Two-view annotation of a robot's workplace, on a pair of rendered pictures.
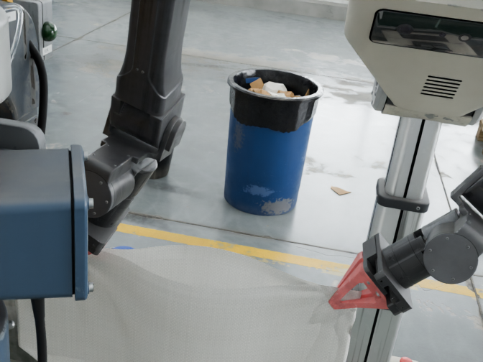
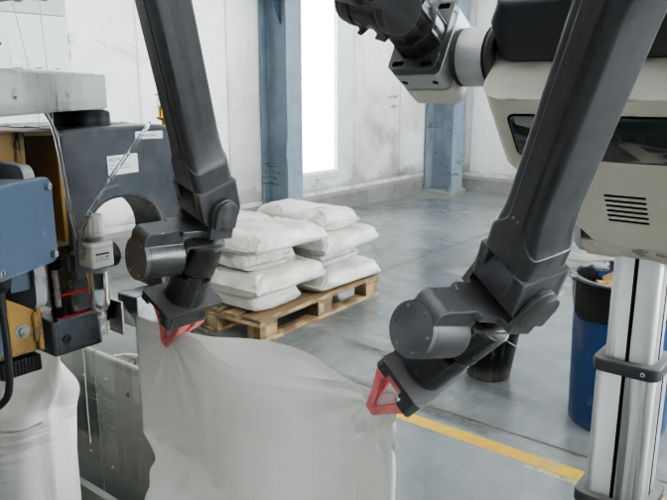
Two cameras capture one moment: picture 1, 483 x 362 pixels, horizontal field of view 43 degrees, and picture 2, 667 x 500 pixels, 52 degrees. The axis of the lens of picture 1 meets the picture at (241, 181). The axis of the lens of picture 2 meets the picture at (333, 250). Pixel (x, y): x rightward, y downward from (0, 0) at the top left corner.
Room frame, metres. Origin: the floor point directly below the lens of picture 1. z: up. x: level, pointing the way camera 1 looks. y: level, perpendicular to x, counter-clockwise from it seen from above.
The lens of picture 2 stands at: (0.01, -0.49, 1.39)
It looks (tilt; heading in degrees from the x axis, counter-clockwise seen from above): 13 degrees down; 32
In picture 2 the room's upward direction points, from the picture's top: straight up
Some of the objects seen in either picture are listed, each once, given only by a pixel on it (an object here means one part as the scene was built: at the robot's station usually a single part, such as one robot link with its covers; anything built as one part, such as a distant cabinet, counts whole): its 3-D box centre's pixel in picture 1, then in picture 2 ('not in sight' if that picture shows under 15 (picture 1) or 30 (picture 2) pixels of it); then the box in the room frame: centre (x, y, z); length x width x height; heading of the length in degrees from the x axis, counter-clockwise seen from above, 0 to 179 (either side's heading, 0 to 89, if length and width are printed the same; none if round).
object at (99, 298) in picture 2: not in sight; (98, 290); (0.65, 0.30, 1.11); 0.03 x 0.03 x 0.06
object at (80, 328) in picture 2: not in sight; (66, 328); (0.64, 0.37, 1.04); 0.08 x 0.06 x 0.05; 173
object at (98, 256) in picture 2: not in sight; (98, 265); (0.66, 0.31, 1.14); 0.05 x 0.04 x 0.16; 173
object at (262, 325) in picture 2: not in sight; (276, 295); (3.49, 2.09, 0.07); 1.20 x 0.82 x 0.14; 175
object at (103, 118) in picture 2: not in sight; (79, 118); (0.73, 0.41, 1.35); 0.09 x 0.09 x 0.03
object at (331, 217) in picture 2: not in sight; (305, 214); (3.82, 2.07, 0.56); 0.67 x 0.43 x 0.15; 83
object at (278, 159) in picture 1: (267, 142); (622, 348); (2.98, -0.11, 0.32); 0.51 x 0.48 x 0.65; 173
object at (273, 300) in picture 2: not in sight; (239, 288); (3.14, 2.11, 0.20); 0.66 x 0.44 x 0.12; 83
